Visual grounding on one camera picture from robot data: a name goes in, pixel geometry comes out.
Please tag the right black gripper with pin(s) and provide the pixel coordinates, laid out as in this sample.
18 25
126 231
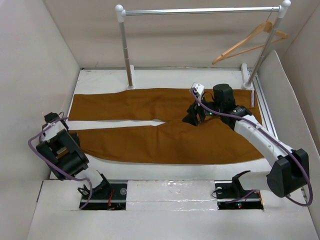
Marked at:
191 117

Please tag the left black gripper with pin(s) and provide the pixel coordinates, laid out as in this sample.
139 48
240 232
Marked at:
76 138

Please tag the brown trousers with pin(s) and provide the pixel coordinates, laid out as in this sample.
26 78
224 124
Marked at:
212 142

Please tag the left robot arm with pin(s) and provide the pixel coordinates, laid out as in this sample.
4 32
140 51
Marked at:
62 148

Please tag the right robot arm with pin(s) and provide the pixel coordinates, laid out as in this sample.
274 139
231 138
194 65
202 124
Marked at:
289 167

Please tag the wooden clothes hanger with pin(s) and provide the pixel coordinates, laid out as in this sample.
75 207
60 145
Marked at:
263 28

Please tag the white and silver clothes rack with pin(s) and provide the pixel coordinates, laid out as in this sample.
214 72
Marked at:
191 38

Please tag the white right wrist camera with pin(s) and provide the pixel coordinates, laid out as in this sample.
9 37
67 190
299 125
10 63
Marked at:
197 90

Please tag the aluminium side rail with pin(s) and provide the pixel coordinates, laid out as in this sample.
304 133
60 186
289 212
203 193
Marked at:
263 106

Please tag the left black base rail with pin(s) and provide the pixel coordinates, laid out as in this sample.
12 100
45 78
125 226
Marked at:
114 199

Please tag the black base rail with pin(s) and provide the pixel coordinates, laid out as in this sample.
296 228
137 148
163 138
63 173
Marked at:
114 199
231 196

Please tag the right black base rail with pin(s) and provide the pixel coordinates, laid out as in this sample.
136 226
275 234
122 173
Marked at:
231 196

